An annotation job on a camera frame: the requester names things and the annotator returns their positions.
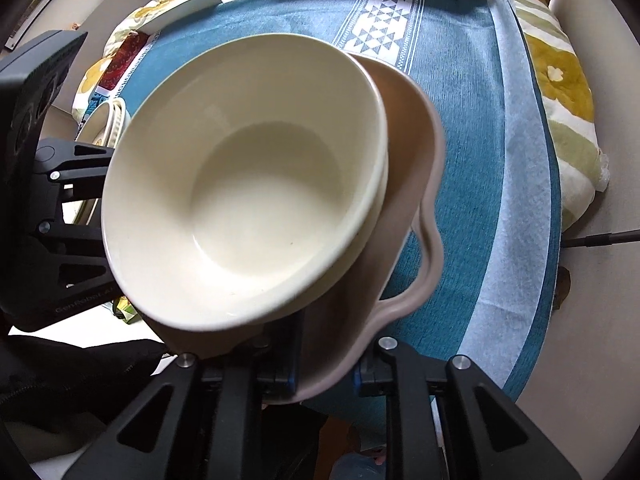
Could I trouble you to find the teal tablecloth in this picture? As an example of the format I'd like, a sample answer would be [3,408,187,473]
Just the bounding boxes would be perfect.
[87,0,565,402]

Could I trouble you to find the black cable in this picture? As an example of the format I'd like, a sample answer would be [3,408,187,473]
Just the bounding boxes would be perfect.
[562,230,640,249]

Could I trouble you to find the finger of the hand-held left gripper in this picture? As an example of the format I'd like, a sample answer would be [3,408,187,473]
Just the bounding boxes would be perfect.
[35,141,117,206]
[35,221,117,292]

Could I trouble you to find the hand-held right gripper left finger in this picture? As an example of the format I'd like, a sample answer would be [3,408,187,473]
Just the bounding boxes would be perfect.
[65,310,305,480]

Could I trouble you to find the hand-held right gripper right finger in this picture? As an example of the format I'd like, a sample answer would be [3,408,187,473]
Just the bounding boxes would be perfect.
[352,336,583,480]

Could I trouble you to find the floral blanket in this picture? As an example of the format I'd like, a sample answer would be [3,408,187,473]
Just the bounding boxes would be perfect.
[72,0,610,195]

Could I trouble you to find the brown scrap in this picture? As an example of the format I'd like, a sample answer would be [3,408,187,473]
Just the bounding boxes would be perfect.
[554,265,572,307]

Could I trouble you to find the plain cream bowl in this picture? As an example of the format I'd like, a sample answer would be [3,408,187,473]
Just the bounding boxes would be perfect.
[100,32,390,332]

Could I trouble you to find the person's dark clothing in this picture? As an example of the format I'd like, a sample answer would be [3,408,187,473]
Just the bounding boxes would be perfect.
[0,335,177,463]

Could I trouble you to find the pink bowl with handle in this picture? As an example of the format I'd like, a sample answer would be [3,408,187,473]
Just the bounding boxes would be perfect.
[150,52,447,403]

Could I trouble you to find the yellow green snack packet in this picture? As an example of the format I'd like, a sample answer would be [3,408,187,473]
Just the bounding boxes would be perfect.
[112,297,144,324]

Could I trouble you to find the grey sofa cushion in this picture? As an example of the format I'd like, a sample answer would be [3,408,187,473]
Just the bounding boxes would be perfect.
[20,0,168,117]

